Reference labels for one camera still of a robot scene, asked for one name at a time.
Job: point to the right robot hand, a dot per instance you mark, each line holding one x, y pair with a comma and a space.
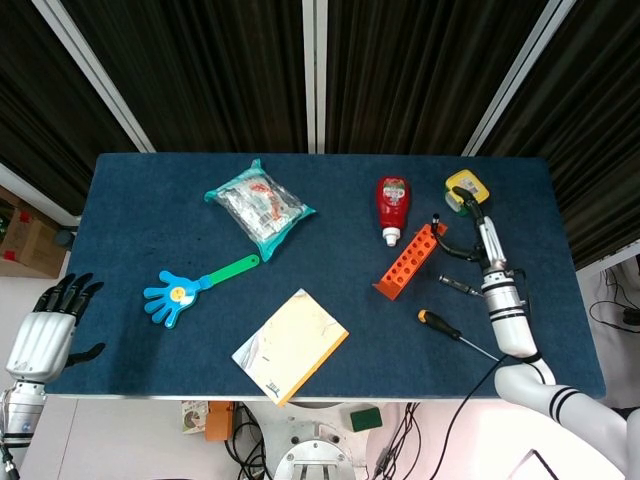
492, 245

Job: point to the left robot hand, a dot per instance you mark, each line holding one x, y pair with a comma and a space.
40, 345

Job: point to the small black tool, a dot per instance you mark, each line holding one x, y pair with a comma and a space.
457, 285

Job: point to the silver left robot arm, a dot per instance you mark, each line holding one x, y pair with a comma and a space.
22, 415

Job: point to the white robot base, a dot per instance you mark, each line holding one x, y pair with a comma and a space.
315, 450

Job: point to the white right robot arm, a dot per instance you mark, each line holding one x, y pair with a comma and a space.
510, 325

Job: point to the orange test tube rack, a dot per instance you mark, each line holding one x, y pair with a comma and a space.
405, 265

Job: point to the black orange large screwdriver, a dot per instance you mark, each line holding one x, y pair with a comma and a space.
440, 324

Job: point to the blue hand clapper toy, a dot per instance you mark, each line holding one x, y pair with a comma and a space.
172, 297

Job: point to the yellow lidded green container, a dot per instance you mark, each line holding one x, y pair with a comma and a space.
472, 179

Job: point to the brown cardboard box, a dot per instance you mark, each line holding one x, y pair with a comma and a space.
30, 245

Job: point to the red ketchup bottle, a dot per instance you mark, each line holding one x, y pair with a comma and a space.
392, 205

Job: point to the grey caster wheel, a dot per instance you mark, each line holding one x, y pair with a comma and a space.
65, 237

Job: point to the blue felt table cover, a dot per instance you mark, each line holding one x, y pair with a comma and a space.
350, 250

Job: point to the black pleated curtain panel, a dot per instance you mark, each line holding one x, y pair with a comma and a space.
600, 125
210, 75
415, 75
40, 100

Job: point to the small printed carton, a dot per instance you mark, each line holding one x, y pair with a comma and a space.
194, 416

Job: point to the orange box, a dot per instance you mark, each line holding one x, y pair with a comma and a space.
219, 422

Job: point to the green block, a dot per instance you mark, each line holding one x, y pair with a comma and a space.
366, 419

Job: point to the cream book yellow spine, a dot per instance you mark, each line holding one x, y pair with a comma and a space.
290, 345

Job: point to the teal snack packet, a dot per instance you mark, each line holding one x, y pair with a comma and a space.
260, 210

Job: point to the white frame rail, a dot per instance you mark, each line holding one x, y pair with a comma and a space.
610, 257
35, 192

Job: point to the white frame post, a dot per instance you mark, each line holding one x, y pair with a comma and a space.
314, 75
520, 75
95, 75

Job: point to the white tablet black frame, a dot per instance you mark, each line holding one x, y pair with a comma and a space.
537, 465

